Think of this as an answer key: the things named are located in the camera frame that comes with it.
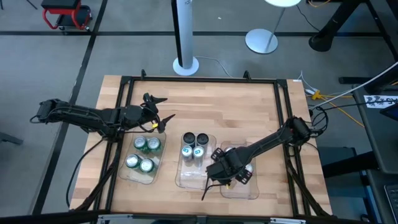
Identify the blue metal frame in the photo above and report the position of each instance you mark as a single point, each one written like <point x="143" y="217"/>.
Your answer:
<point x="371" y="199"/>

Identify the grey chair leg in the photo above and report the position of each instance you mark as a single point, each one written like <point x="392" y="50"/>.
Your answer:
<point x="9" y="139"/>

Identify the red rolling stool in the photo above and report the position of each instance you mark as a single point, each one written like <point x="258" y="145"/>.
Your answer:
<point x="60" y="3"/>

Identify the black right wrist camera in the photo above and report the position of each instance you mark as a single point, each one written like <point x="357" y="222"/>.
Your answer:
<point x="217" y="171"/>

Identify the dark tablet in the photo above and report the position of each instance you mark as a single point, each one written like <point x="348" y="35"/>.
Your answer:
<point x="391" y="112"/>

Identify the white printed paper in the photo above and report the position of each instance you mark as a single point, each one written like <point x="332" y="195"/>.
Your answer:
<point x="373" y="101"/>

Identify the clear plastic bin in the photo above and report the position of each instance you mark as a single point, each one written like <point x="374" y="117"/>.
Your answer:
<point x="136" y="179"/>
<point x="194" y="179"/>
<point x="252" y="189"/>

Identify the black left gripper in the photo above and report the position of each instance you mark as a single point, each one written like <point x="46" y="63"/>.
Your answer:
<point x="133" y="114"/>

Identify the white Celsius peach can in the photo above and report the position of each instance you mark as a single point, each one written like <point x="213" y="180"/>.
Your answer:
<point x="202" y="138"/>
<point x="189" y="137"/>

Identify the silver metal bracket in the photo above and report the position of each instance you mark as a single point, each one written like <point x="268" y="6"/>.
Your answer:
<point x="115" y="218"/>
<point x="287" y="221"/>

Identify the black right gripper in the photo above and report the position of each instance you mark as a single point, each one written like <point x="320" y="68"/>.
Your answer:
<point x="236" y="160"/>

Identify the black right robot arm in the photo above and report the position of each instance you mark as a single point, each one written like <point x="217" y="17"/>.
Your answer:
<point x="273" y="140"/>

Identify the black stand leg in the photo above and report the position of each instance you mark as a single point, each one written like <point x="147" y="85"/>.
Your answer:
<point x="321" y="42"/>

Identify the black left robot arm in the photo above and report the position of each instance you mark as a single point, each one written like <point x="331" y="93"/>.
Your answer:
<point x="77" y="115"/>

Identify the blue silver Red Bull can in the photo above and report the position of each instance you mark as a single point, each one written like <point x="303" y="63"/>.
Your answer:
<point x="198" y="152"/>
<point x="186" y="151"/>

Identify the green soda can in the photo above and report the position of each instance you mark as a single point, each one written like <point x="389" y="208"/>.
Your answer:
<point x="146" y="165"/>
<point x="132" y="160"/>
<point x="154" y="143"/>
<point x="140" y="142"/>

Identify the dark side desk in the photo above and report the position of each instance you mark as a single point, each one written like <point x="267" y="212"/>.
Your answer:
<point x="379" y="140"/>

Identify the white floor lamp silver base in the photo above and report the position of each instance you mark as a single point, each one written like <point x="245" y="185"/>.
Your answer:
<point x="261" y="41"/>

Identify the black keyboard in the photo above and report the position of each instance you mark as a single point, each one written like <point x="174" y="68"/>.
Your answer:
<point x="392" y="202"/>

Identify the black metal table frame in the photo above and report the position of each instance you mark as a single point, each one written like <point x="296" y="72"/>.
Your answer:
<point x="217" y="80"/>

